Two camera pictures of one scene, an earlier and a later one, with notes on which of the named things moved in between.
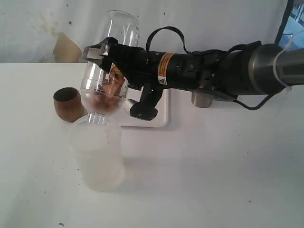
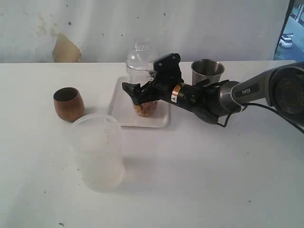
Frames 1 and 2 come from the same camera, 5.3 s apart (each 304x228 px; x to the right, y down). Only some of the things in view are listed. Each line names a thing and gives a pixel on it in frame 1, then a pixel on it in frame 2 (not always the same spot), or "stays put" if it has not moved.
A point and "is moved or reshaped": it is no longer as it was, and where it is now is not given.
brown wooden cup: x=68 y=104 stays put
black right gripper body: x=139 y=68 -> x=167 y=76
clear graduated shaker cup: x=109 y=80 is moved or reshaped
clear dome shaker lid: x=103 y=97 is moved or reshaped
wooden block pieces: x=108 y=98 is moved or reshaped
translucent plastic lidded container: x=99 y=154 stays put
